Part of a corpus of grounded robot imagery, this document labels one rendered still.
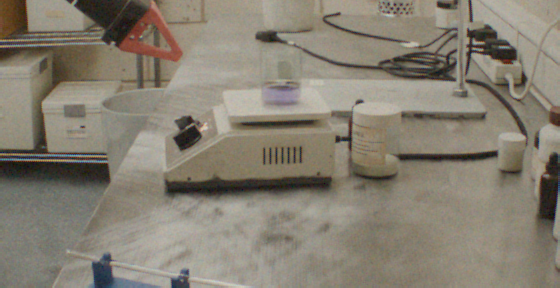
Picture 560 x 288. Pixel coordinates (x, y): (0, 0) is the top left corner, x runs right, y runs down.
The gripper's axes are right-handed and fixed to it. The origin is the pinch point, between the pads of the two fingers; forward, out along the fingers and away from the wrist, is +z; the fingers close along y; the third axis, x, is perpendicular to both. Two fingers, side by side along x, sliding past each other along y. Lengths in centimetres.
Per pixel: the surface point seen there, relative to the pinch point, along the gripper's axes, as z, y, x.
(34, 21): -22, 213, 58
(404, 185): 29.2, -12.9, -6.0
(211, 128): 8.0, -7.5, 3.2
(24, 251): 17, 140, 103
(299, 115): 14.2, -11.2, -4.8
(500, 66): 51, 36, -27
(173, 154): 6.0, -8.8, 8.2
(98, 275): 1.1, -39.4, 13.5
